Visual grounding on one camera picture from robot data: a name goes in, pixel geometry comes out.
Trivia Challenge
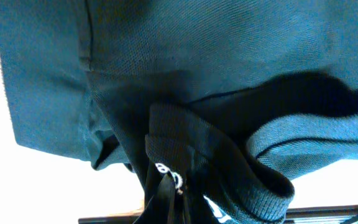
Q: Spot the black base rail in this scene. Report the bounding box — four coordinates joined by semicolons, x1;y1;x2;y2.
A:
78;205;358;224

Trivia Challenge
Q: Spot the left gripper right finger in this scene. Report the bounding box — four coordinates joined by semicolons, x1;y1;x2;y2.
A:
183;187;218;224

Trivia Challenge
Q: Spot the black polo shirt Sydrogen logo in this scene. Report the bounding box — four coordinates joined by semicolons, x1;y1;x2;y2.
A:
0;0;358;223

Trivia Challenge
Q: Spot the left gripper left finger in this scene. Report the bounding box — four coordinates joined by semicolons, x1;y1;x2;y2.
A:
134;174;175;224

